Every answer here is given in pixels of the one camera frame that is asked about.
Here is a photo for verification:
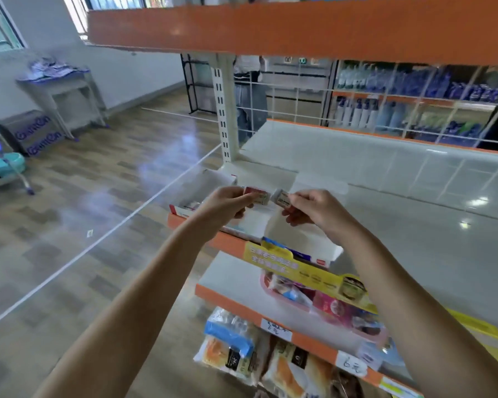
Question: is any row of blue bottles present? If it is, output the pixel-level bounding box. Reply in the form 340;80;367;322
332;62;498;146

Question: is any person's right forearm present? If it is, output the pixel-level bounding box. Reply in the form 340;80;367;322
336;226;498;398

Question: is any grey white small box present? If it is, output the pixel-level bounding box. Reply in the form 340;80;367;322
271;188;293;208

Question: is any blue orange snack packet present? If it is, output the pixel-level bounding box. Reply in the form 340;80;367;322
193;306;262;382

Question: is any person's left forearm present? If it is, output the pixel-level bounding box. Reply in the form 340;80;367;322
33;218;215;398

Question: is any person's left hand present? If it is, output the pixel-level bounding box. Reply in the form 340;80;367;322
186;186;258;238

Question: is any white orange metal shelf unit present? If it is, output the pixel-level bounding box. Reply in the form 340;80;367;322
87;0;498;398

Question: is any yellow price label strip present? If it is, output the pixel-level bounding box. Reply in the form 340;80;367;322
243;240;498;370

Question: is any blue white eraser box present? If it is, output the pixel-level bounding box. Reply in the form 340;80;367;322
261;170;350;268

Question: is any black metal rack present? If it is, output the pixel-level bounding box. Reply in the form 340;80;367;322
181;54;237;117

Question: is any large window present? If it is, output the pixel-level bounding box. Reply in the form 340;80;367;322
0;0;175;55

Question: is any white wire grid panel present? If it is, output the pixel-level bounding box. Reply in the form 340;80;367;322
232;55;498;221

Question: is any grey table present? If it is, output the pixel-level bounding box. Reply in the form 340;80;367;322
17;60;109;139

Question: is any red white small box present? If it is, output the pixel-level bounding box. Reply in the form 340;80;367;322
243;187;271;206

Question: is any red eraser display box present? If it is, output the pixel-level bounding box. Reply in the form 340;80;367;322
169;167;238;221

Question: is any person's right hand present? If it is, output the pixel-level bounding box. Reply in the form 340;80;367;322
281;188;363;246

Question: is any blue chair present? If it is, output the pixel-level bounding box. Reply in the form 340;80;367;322
0;120;36;214

